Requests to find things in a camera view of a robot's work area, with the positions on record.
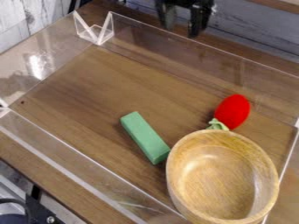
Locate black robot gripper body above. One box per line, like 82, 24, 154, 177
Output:
154, 0, 215, 12

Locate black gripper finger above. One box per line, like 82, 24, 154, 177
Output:
189, 3, 213, 38
155, 2, 177, 30

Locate black cable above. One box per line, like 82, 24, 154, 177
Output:
0, 198, 34, 224

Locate green rectangular block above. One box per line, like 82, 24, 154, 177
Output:
121, 111, 171, 165

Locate black metal table clamp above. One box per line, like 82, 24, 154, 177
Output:
26, 195, 66, 224

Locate red plush strawberry toy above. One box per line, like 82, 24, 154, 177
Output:
207, 94, 250, 130

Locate clear acrylic corner bracket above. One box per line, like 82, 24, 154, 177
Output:
72, 11, 115, 46

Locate clear acrylic tray walls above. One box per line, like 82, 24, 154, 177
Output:
0, 12, 299, 224

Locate wooden bowl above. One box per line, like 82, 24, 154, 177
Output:
166, 129, 279, 224

